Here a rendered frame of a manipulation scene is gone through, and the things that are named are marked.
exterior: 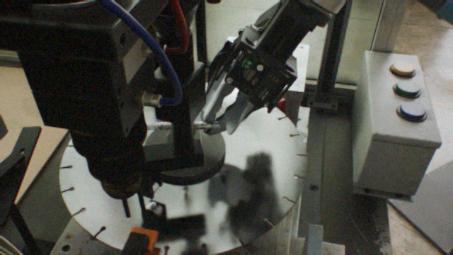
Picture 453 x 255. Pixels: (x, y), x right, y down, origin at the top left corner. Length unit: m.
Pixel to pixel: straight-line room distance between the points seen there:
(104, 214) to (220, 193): 0.14
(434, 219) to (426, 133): 1.12
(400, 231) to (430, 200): 0.22
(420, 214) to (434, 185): 0.19
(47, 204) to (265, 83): 0.51
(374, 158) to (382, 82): 0.17
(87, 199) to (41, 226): 0.28
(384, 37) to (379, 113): 0.23
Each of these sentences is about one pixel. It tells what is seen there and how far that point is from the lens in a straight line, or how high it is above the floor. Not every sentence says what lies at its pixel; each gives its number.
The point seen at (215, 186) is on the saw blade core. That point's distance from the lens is 0.50.
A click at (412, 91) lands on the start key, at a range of 0.81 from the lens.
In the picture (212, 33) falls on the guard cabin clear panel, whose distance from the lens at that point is 0.97.
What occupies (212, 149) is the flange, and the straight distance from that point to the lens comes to 0.54.
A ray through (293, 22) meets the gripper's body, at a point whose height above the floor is 1.15.
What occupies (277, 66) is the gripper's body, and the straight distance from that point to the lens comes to 0.42.
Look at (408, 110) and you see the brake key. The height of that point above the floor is 0.91.
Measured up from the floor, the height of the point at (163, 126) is 1.00.
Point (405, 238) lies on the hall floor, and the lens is 1.75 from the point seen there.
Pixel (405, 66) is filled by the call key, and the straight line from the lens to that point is 0.88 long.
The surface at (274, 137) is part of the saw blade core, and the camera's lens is 0.57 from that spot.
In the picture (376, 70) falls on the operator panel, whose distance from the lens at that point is 0.86.
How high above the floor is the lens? 1.33
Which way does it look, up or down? 41 degrees down
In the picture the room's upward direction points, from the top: straight up
